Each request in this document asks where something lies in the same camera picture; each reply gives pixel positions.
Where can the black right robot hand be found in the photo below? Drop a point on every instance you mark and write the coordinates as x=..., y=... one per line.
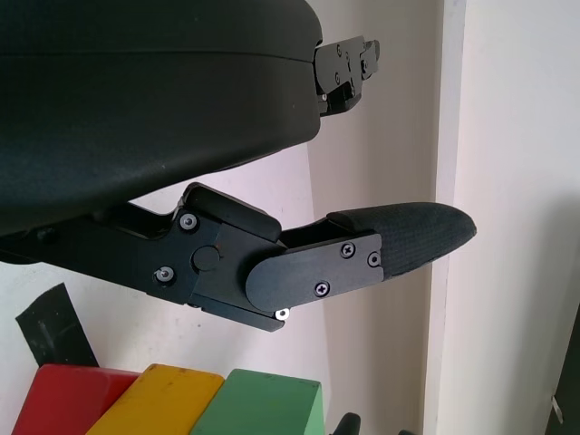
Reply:
x=348, y=426

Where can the green wooden block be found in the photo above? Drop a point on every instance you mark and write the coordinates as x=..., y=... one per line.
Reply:
x=263, y=403

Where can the yellow wooden block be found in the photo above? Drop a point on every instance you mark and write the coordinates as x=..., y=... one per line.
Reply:
x=163, y=399

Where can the black tape strip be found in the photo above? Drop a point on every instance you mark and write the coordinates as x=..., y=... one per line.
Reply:
x=56, y=331

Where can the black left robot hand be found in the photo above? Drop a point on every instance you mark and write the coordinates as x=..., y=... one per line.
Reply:
x=136, y=113

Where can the red wooden block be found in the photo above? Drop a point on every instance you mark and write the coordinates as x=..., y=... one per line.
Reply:
x=68, y=399

